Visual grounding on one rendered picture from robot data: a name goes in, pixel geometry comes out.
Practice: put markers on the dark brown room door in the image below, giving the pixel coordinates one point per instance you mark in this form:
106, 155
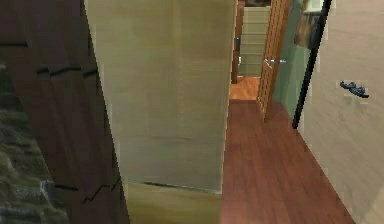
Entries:
235, 68

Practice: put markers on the pale green chest of drawers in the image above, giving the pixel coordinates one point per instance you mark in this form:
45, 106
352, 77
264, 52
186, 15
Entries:
255, 43

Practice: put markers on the pale beige room door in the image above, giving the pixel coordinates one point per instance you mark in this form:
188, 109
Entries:
350, 140

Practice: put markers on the dark framed wall picture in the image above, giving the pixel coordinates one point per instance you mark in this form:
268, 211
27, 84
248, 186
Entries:
306, 31

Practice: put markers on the dark brown cupboard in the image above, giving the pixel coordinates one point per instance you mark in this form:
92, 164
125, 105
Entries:
60, 110

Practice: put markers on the olive green fridge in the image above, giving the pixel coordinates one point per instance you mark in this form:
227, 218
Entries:
166, 100

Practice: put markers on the orange wooden room door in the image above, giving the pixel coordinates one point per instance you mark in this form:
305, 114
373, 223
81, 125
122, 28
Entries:
271, 76

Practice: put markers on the dark grey stone worktop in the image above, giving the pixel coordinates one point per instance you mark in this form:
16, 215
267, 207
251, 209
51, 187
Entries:
20, 173

